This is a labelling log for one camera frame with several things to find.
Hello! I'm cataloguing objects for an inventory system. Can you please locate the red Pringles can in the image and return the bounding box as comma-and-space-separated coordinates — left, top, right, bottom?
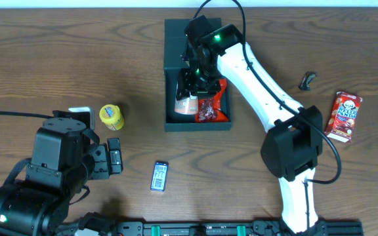
174, 95, 198, 115

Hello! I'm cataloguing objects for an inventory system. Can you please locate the red Hacks candy bag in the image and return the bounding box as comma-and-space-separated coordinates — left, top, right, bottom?
195, 79, 229, 123

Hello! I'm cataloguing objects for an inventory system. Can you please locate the black gift box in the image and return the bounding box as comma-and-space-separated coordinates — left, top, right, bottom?
163, 18, 232, 132

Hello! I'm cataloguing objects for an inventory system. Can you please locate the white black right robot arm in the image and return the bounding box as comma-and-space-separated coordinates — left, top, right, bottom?
176, 22, 323, 233

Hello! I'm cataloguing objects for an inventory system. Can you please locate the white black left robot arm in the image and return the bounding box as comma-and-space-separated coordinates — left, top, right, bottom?
0, 138, 123, 235

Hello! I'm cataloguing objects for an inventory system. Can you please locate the red Hello Panda pack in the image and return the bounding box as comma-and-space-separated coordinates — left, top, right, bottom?
325, 91, 362, 143

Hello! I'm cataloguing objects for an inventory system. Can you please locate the yellow Mentos candy bottle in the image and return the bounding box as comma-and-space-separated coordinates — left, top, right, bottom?
99, 104, 125, 130

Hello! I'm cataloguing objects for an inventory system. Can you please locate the blue white small box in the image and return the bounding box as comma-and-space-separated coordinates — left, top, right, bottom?
150, 162, 169, 191

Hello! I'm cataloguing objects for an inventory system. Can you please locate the small black clip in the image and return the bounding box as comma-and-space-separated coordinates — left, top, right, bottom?
299, 71, 316, 91

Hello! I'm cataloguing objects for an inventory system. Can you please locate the black rail with green clips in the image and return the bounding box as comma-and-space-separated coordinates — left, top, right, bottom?
57, 212, 364, 236

